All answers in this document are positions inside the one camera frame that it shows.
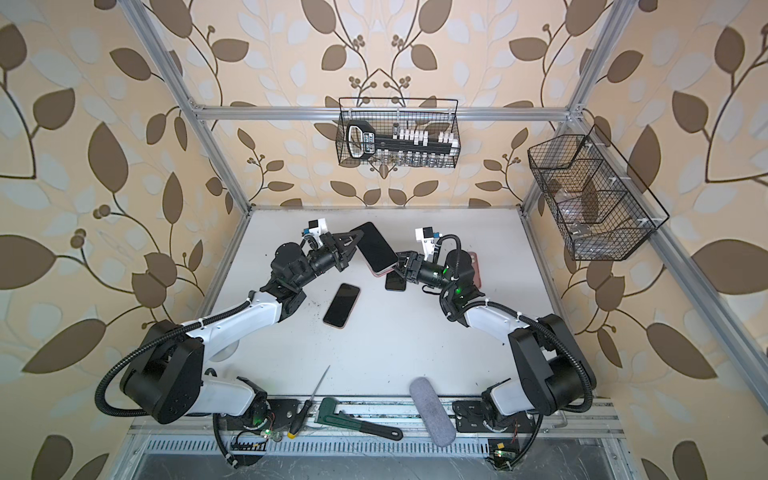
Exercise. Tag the black socket set rail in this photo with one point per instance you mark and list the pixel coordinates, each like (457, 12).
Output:
(364, 142)

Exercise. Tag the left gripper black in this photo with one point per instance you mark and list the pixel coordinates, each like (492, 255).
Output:
(336, 256)

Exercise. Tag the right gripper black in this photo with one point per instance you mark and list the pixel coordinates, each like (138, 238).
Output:
(411, 271)

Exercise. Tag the white tape roll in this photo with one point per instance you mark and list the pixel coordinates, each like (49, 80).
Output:
(225, 353)

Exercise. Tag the black wire basket wall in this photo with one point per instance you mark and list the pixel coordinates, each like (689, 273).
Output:
(602, 207)
(430, 113)

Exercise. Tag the grey oblong pouch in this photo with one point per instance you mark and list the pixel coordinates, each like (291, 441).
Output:
(434, 416)

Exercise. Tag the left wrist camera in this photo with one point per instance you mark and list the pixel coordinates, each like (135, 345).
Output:
(316, 227)

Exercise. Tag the blue phone black screen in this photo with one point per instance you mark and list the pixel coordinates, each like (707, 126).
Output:
(395, 282)

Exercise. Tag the screwdriver black yellow handle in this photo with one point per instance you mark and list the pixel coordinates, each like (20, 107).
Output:
(300, 419)

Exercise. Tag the black wire basket back wall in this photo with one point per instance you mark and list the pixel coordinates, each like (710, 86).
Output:
(430, 113)

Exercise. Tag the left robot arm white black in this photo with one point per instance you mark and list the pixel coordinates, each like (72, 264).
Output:
(166, 377)

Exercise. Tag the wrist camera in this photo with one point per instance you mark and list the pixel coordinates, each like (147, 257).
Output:
(316, 227)
(428, 238)

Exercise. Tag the black wire basket right wall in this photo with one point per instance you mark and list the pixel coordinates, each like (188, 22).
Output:
(602, 207)

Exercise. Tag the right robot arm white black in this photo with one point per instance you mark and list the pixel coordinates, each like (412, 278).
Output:
(553, 374)

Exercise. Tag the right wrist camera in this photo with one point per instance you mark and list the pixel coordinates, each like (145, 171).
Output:
(428, 238)

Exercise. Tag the pink phone case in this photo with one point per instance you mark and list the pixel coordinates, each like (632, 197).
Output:
(477, 281)

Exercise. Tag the green pipe wrench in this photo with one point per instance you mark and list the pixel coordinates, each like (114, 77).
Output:
(328, 416)

